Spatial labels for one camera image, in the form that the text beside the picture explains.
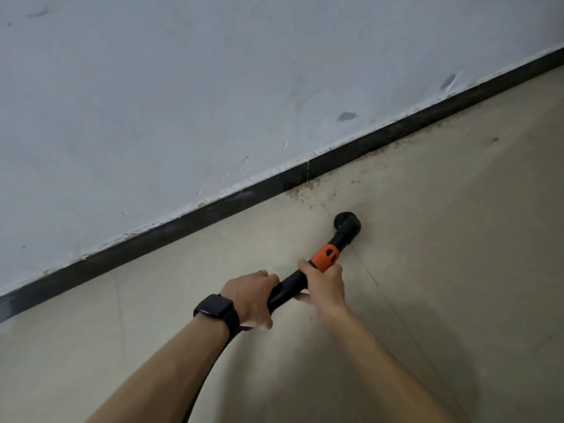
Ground person's left hand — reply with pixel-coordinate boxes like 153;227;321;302
219;268;281;331

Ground person's right hand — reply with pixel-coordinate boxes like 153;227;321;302
292;258;351;325

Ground black vacuum hose with nozzle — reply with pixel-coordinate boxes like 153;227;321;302
181;211;363;423

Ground person's left forearm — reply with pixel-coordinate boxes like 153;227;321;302
86;317;233;423

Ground person's right forearm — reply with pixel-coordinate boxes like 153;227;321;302
319;305;457;423

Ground black smartwatch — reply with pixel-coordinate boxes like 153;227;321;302
193;293;242;343

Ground black baseboard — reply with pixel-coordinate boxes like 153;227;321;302
0;46;564;324

